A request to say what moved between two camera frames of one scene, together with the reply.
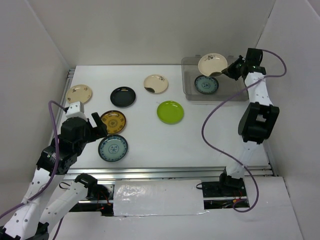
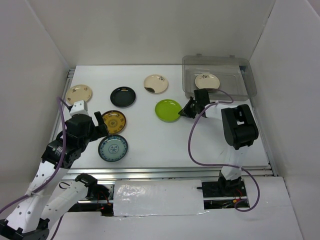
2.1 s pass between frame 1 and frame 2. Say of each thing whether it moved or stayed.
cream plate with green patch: moved
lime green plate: stayed
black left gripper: stayed
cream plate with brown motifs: stayed
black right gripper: moved
